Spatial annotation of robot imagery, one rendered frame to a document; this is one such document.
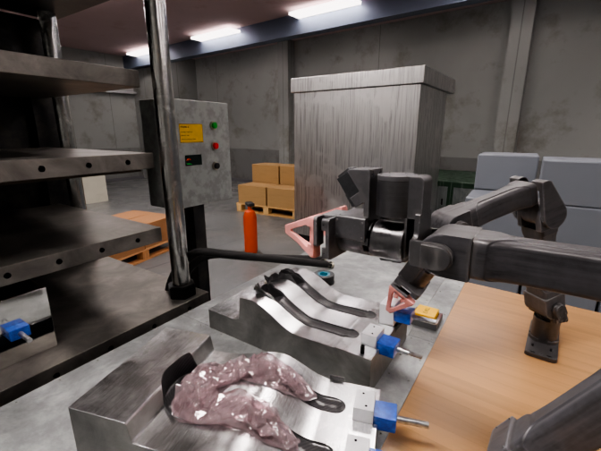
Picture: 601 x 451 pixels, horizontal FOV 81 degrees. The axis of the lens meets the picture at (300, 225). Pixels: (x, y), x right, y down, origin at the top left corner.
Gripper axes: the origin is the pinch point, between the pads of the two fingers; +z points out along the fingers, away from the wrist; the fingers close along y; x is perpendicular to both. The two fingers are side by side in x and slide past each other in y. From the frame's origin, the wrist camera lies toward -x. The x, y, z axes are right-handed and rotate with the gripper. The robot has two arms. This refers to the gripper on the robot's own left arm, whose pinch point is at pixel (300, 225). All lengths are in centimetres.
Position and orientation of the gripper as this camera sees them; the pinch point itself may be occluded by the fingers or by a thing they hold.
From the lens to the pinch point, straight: 62.2
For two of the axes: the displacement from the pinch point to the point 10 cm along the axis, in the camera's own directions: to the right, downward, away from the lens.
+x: 0.2, 9.7, 2.5
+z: -8.0, -1.3, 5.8
